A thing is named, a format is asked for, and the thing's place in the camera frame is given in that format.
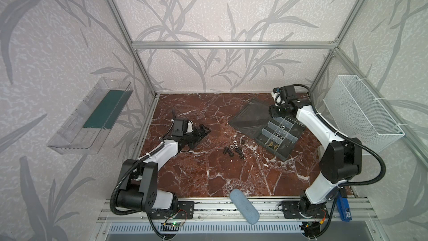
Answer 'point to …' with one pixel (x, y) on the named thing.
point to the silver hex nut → (236, 146)
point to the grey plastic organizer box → (277, 136)
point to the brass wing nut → (275, 146)
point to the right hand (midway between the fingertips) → (273, 105)
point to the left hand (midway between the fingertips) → (208, 129)
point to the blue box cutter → (344, 208)
